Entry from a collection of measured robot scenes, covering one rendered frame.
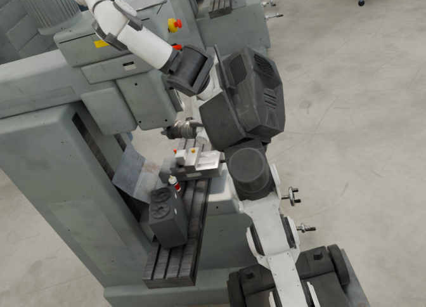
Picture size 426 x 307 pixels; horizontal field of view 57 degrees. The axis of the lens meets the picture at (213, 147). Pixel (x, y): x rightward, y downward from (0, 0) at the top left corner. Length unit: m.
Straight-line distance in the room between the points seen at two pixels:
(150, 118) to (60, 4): 0.62
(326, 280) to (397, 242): 0.92
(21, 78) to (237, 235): 1.41
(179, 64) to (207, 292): 1.67
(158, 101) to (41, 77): 0.54
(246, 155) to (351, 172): 2.15
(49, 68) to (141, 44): 0.74
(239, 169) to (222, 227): 1.15
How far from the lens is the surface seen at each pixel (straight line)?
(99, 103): 1.92
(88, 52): 1.78
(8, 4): 7.15
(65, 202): 2.33
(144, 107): 1.88
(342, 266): 2.07
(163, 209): 1.83
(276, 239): 1.60
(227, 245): 2.45
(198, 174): 2.15
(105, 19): 1.32
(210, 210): 2.20
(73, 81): 1.92
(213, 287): 2.61
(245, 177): 1.18
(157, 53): 1.30
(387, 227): 2.93
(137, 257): 2.58
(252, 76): 1.35
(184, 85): 1.33
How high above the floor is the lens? 2.31
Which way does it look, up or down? 36 degrees down
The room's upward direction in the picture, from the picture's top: 22 degrees counter-clockwise
